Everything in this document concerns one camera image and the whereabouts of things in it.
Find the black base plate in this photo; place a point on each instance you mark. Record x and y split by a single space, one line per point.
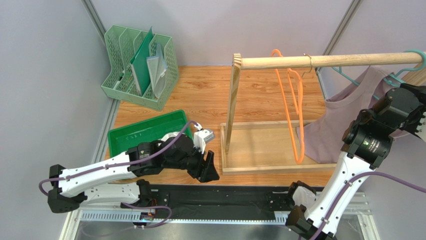
216 202

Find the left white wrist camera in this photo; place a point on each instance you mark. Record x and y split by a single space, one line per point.
201 137

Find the aluminium frame rail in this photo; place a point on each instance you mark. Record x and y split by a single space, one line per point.
111 222

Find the mauve tank top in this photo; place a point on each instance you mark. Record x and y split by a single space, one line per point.
323 137

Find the orange velvet hanger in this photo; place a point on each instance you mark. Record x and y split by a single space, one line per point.
295 82

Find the dark green folder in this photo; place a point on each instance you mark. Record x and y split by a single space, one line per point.
139 64

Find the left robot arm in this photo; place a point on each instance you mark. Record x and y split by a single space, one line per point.
93 184

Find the wooden clothes rack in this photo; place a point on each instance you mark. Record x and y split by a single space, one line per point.
265 147

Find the white tank top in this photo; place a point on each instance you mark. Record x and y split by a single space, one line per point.
169 135

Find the grey mesh pouch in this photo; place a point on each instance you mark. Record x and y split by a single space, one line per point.
157 68

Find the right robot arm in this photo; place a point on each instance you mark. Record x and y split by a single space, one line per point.
366 143

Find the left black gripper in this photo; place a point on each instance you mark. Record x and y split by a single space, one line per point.
205 171

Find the teal hanger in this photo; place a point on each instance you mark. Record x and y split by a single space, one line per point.
411 56

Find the light green file organizer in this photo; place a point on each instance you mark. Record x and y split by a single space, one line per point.
122 43

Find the green plastic tray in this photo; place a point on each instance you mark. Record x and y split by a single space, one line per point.
123 138

